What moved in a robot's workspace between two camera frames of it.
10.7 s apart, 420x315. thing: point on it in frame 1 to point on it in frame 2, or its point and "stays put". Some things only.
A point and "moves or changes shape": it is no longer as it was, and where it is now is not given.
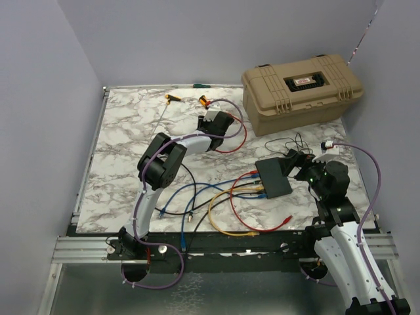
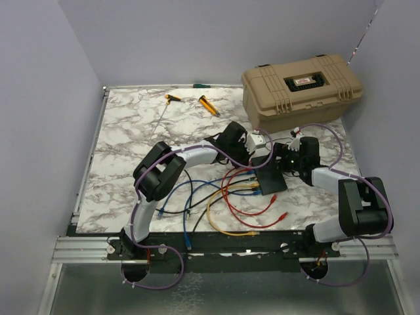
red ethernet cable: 284,221 to 283,216
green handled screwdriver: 198,85 stays put
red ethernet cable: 246,134 moves or changes shape
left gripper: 201,123 to 247,157
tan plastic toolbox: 299,93 stays put
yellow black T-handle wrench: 168,98 stays put
